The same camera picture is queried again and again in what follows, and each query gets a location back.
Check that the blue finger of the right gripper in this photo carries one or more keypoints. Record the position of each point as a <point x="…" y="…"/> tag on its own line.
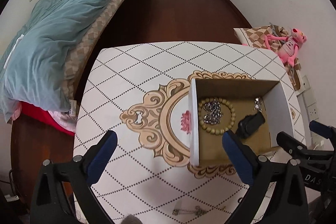
<point x="327" y="132"/>
<point x="293" y="147"/>

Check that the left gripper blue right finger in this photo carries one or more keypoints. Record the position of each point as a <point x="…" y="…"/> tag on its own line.
<point x="240" y="155"/>

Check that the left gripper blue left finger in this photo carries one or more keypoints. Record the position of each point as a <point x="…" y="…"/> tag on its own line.
<point x="99" y="155"/>

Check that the black clip object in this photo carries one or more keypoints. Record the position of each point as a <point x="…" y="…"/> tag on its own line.
<point x="250" y="125"/>

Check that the white cardboard box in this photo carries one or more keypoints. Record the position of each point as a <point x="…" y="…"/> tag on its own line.
<point x="218" y="105"/>

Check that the white patterned tablecloth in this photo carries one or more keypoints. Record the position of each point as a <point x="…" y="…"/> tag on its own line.
<point x="141" y="93"/>

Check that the pink panther plush toy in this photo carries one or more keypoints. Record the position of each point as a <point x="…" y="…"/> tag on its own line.
<point x="286" y="46"/>

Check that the red cloth under bed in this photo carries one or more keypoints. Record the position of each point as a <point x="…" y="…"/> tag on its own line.
<point x="39" y="115"/>

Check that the teal blue duvet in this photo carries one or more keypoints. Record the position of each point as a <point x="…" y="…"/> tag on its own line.
<point x="32" y="67"/>

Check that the white wall socket strip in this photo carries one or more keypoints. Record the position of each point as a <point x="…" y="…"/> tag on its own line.
<point x="312" y="112"/>

